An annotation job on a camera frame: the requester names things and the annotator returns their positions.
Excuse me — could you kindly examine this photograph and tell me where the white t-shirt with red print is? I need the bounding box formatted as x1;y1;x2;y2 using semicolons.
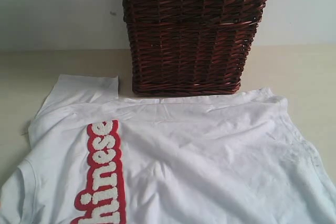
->
1;75;335;223

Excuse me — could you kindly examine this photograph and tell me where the dark brown wicker basket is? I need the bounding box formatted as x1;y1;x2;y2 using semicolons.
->
122;0;267;96

